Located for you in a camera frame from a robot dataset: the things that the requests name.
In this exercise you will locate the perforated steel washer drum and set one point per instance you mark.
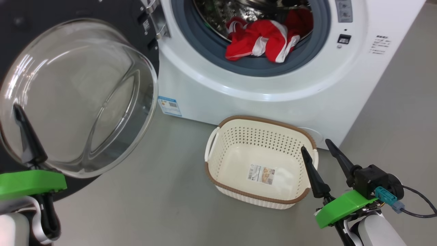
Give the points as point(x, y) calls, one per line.
point(211, 13)

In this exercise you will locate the metal door hinge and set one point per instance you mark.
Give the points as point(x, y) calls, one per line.
point(160, 24)

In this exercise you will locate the blue energy label sticker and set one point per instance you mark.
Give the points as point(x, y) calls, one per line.
point(169, 106)

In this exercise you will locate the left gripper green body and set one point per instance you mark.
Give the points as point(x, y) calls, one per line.
point(30, 182)

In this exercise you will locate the small printed QR label sticker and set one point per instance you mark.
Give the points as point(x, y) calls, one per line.
point(146, 24)

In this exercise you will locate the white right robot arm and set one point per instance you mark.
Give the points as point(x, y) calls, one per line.
point(375, 232)

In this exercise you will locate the cream perforated laundry basket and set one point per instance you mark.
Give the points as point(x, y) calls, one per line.
point(232, 153)

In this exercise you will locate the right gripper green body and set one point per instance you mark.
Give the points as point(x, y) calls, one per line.
point(341, 208)

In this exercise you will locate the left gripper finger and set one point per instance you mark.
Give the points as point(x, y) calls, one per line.
point(30, 147)

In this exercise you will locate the dark grey square plastic cover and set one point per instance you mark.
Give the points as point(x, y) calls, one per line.
point(344, 39)

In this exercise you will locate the red and white garment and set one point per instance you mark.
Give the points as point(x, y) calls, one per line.
point(266, 34)

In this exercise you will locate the printed paper label sticker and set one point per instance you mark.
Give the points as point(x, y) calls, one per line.
point(261, 174)

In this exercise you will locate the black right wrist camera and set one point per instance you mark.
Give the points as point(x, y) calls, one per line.
point(370, 177)

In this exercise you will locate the washing machine glass door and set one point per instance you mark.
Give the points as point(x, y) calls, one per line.
point(85, 102)

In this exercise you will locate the round white filter cover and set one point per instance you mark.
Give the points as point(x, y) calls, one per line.
point(315, 136)

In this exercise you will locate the white front-load washing machine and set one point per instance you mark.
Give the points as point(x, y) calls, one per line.
point(239, 99)

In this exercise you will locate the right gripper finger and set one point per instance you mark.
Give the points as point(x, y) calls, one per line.
point(317, 184)
point(343, 160)

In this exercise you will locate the grey warning sticker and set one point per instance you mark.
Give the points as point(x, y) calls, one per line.
point(343, 10)

